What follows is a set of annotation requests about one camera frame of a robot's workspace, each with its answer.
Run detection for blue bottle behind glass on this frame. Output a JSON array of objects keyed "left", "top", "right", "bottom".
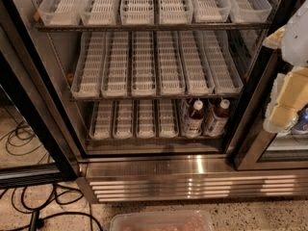
[{"left": 292, "top": 105, "right": 308, "bottom": 135}]

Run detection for right glass fridge door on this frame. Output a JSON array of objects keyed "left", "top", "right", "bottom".
[{"left": 227, "top": 0, "right": 308, "bottom": 170}]

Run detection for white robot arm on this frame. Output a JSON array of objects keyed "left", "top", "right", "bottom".
[{"left": 263, "top": 0, "right": 308, "bottom": 134}]

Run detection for left open fridge door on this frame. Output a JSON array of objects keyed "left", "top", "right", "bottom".
[{"left": 0, "top": 0, "right": 79, "bottom": 189}]

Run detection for brown drink bottle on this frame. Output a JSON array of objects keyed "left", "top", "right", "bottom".
[
  {"left": 204, "top": 99, "right": 230, "bottom": 137},
  {"left": 182, "top": 99, "right": 204, "bottom": 138}
]

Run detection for clear plastic food container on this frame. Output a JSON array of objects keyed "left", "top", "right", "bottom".
[{"left": 109, "top": 210, "right": 215, "bottom": 231}]

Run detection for shelf tray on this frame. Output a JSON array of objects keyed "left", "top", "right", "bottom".
[
  {"left": 158, "top": 0, "right": 193, "bottom": 24},
  {"left": 158, "top": 99, "right": 179, "bottom": 138},
  {"left": 120, "top": 0, "right": 154, "bottom": 25},
  {"left": 90, "top": 100, "right": 113, "bottom": 141},
  {"left": 79, "top": 0, "right": 119, "bottom": 26},
  {"left": 203, "top": 31, "right": 244, "bottom": 94},
  {"left": 131, "top": 32, "right": 156, "bottom": 96},
  {"left": 137, "top": 100, "right": 156, "bottom": 139},
  {"left": 38, "top": 0, "right": 82, "bottom": 26},
  {"left": 229, "top": 0, "right": 272, "bottom": 23},
  {"left": 71, "top": 32, "right": 106, "bottom": 98},
  {"left": 113, "top": 100, "right": 133, "bottom": 140},
  {"left": 178, "top": 31, "right": 215, "bottom": 95},
  {"left": 192, "top": 0, "right": 231, "bottom": 23},
  {"left": 101, "top": 32, "right": 129, "bottom": 97},
  {"left": 156, "top": 31, "right": 186, "bottom": 95}
]

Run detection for black floor cables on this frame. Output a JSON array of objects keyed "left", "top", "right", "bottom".
[{"left": 0, "top": 106, "right": 104, "bottom": 231}]

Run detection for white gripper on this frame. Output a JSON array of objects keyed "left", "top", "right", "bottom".
[{"left": 262, "top": 26, "right": 308, "bottom": 133}]

